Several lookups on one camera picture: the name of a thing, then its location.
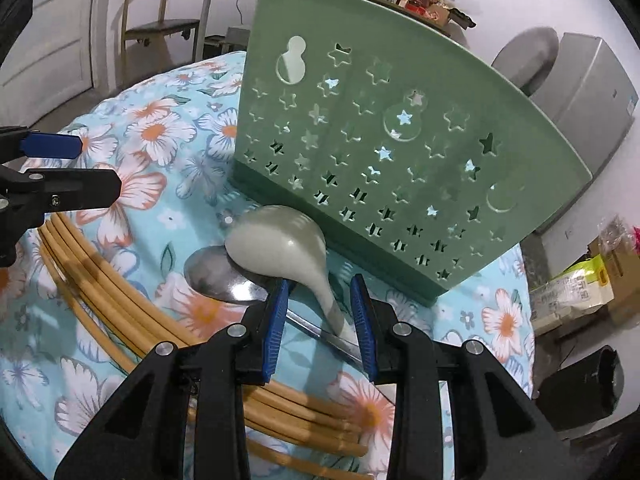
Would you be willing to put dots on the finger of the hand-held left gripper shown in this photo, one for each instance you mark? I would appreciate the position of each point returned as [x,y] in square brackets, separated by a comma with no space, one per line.
[75,187]
[50,146]

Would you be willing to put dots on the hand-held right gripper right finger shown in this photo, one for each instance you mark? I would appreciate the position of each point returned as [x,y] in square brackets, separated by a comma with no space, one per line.
[361,330]

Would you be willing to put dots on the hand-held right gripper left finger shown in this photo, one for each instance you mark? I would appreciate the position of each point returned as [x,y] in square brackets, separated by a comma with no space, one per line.
[275,330]

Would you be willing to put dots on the metal spoon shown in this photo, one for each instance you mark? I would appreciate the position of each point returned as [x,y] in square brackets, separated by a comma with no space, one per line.
[215,275]

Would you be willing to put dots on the green plastic utensil holder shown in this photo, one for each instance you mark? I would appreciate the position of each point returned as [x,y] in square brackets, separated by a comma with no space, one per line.
[540,160]

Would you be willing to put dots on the floral blue blanket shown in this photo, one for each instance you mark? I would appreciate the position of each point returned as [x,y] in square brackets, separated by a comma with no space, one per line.
[150,135]

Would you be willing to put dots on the white panel door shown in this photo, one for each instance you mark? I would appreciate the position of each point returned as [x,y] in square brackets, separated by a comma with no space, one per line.
[50,35]

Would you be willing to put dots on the wooden chair with dark seat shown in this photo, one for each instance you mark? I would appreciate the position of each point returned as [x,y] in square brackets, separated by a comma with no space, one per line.
[160,25]

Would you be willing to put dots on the rice bag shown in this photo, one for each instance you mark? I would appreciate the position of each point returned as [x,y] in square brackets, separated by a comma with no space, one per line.
[570,290]

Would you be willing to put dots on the black bin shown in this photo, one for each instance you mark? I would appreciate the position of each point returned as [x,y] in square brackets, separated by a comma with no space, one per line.
[580,390]

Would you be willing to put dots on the cardboard box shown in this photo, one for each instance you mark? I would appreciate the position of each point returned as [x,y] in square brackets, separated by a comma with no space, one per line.
[625,280]

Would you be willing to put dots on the pink plastic bundle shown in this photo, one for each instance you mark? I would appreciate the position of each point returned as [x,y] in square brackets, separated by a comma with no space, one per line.
[636,240]

